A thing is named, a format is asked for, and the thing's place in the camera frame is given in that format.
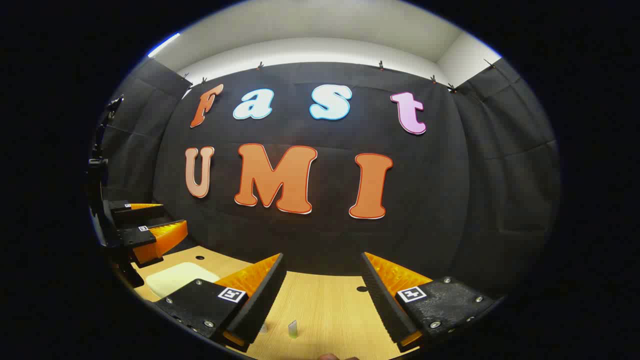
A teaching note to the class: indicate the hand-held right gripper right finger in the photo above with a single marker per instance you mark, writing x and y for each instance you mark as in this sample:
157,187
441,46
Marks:
380,300

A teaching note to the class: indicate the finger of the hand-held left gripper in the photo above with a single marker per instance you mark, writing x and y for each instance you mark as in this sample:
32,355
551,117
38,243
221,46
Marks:
150,242
140,212

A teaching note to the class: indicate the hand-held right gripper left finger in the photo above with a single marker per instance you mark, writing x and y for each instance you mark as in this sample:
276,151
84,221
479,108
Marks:
265,295

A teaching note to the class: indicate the ceiling light strip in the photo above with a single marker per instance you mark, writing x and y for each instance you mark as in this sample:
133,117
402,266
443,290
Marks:
162,45

